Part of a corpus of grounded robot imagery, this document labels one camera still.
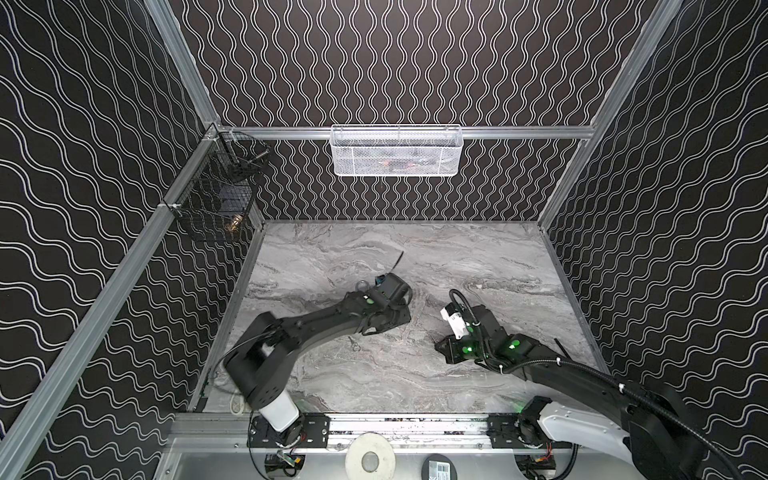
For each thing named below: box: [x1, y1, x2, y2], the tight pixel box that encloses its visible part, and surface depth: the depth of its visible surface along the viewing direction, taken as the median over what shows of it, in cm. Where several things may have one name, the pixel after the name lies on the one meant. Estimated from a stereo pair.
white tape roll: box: [345, 431, 396, 480], surface depth 72 cm
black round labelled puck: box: [421, 453, 458, 480], surface depth 70 cm
